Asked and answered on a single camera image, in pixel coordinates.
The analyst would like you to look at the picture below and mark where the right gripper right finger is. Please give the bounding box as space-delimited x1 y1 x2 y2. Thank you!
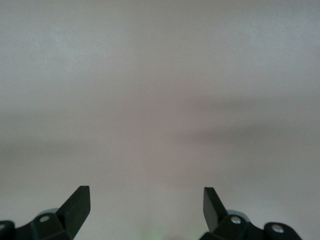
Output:
199 187 303 240

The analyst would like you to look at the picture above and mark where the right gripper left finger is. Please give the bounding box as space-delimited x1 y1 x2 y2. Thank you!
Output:
0 185 91 240

